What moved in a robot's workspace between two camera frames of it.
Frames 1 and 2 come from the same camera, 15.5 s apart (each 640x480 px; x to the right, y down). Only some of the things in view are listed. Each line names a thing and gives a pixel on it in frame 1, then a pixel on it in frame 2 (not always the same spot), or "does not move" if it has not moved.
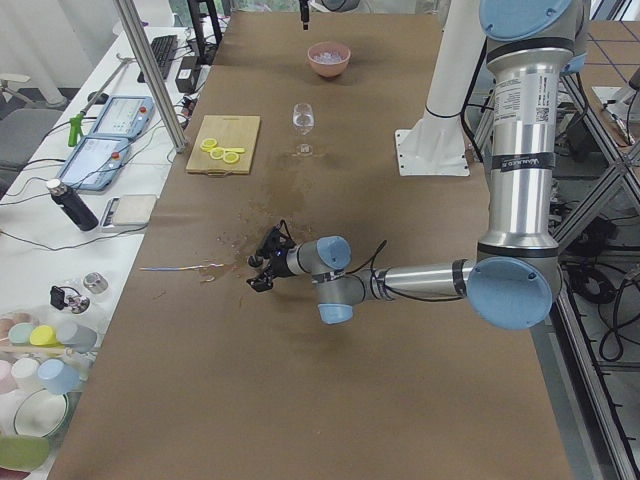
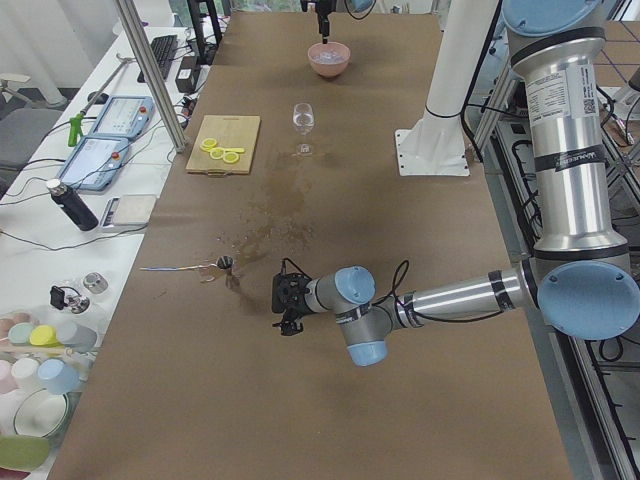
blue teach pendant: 125,116 does not move
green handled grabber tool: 77,119 does not move
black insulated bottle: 70,200 does not move
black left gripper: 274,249 -> 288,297
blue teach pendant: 93,162 does not move
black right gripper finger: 304,12 -> 324,8
